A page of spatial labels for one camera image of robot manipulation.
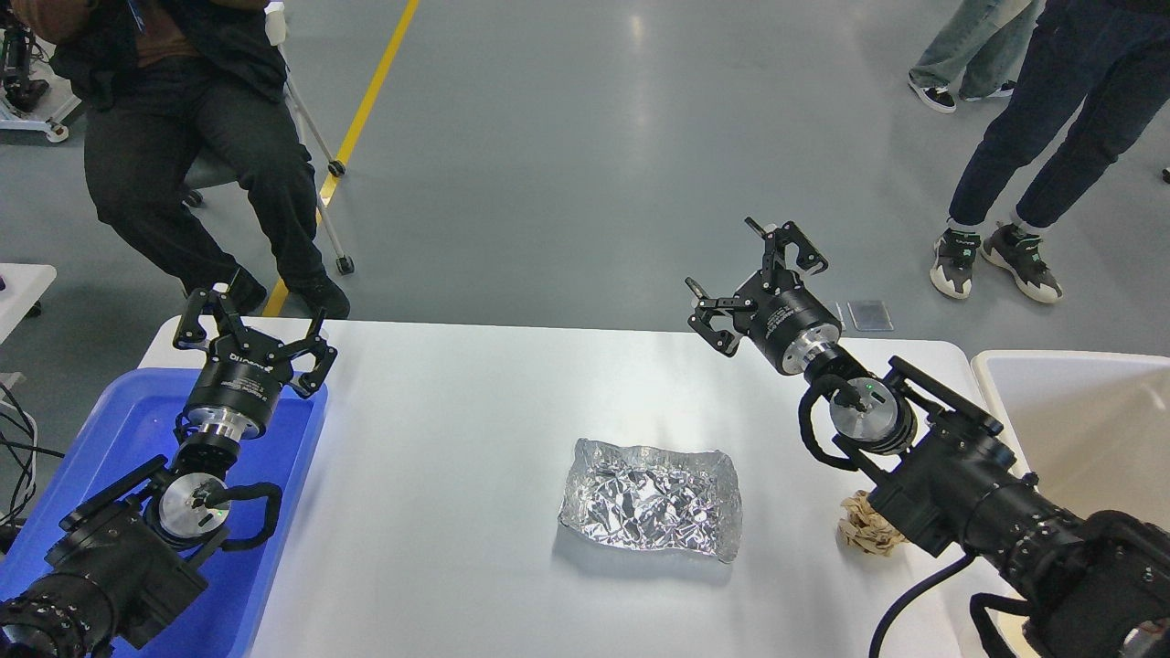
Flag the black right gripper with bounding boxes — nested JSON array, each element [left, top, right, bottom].
[[686, 217, 844, 376]]

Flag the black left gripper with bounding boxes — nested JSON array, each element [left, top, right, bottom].
[[173, 285, 338, 440]]

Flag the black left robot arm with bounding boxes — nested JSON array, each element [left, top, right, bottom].
[[4, 285, 337, 657]]

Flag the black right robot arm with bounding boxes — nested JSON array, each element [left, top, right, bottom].
[[686, 219, 1169, 657]]

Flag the blue plastic bin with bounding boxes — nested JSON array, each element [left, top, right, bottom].
[[0, 366, 329, 658]]

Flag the right floor plate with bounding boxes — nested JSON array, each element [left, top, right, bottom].
[[846, 300, 895, 333]]

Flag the grey rolling chair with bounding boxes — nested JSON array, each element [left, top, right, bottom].
[[178, 1, 356, 275]]

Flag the white side table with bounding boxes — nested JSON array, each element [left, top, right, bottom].
[[1, 262, 59, 343]]

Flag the crumpled aluminium foil tray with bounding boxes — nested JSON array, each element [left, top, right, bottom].
[[558, 439, 743, 566]]

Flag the crumpled brown paper ball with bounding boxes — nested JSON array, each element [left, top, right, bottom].
[[837, 491, 909, 557]]

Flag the seated person in black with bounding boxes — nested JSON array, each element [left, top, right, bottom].
[[12, 1, 351, 318]]

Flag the white cart with equipment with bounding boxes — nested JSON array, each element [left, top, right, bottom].
[[1, 21, 80, 144]]

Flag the person in grey jeans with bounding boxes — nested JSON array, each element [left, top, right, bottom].
[[908, 1, 1044, 115]]

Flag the beige plastic bin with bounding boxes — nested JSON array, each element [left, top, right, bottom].
[[970, 350, 1170, 658]]

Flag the standing person in navy trousers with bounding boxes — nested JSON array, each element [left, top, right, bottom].
[[929, 1, 1169, 303]]

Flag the black cables at left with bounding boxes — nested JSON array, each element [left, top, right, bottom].
[[0, 382, 66, 532]]

